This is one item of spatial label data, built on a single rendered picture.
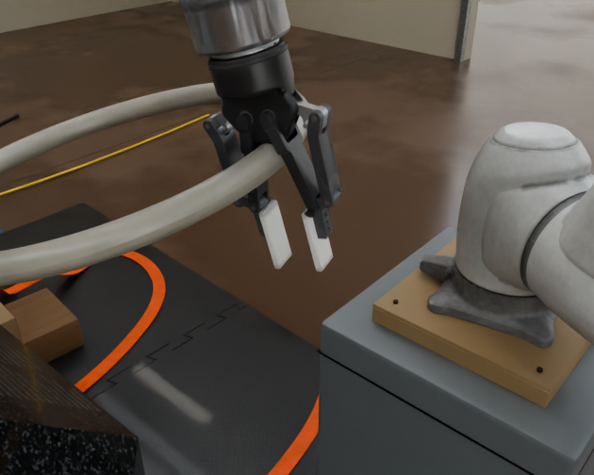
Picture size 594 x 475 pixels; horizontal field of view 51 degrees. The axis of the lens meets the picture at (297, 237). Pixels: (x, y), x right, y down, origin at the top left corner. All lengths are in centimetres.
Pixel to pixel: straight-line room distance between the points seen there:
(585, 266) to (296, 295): 172
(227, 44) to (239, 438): 144
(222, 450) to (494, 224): 119
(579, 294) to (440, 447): 33
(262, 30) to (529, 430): 59
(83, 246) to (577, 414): 65
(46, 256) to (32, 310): 172
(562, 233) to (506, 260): 10
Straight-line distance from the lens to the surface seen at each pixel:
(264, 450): 183
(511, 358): 91
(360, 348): 95
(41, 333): 216
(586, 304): 77
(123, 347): 220
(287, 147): 60
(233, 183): 57
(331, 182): 61
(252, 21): 55
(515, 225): 84
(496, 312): 94
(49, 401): 106
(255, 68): 57
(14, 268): 57
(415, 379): 92
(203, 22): 56
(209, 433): 188
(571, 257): 77
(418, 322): 94
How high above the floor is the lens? 142
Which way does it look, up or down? 31 degrees down
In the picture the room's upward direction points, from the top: straight up
